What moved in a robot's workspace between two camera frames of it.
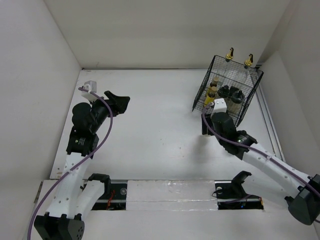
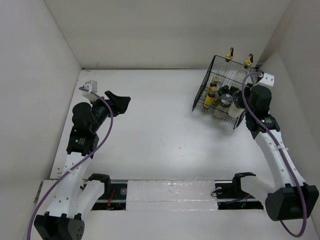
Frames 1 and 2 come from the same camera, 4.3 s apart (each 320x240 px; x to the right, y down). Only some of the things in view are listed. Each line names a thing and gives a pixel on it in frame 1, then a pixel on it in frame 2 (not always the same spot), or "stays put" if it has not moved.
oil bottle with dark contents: x=244 y=80 stays put
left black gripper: x=118 y=107 stays put
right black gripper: x=205 y=128 to x=247 y=91
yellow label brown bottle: x=214 y=82 stays put
